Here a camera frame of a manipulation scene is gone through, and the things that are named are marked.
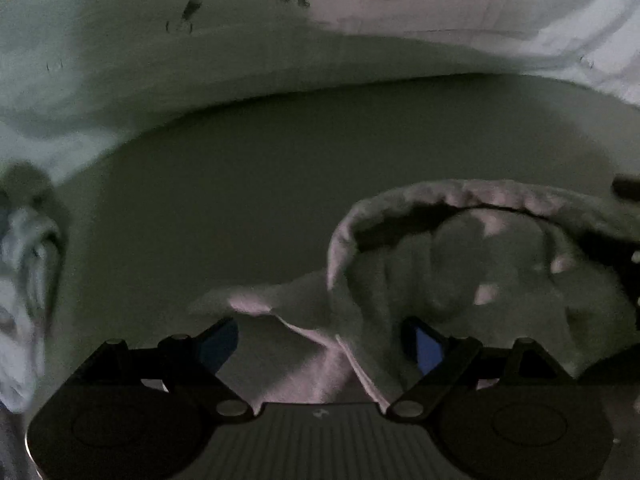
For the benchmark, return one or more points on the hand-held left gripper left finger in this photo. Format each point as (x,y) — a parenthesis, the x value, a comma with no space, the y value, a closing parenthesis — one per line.
(222,342)

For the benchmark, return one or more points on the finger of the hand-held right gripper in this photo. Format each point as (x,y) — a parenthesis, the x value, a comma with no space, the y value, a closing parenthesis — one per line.
(629,186)

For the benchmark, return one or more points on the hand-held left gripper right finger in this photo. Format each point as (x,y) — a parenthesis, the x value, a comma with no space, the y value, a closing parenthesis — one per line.
(427,352)

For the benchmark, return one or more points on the light grey garment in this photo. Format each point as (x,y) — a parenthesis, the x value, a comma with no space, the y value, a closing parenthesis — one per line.
(450,270)

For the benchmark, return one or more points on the grey-green bed sheet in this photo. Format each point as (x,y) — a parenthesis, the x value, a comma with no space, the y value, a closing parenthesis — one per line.
(225,185)

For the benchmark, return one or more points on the white cloth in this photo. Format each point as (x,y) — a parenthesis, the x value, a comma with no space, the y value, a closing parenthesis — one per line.
(25,270)

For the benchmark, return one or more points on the carrot printed white blanket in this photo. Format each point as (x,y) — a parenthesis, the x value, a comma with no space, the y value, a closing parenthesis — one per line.
(150,60)

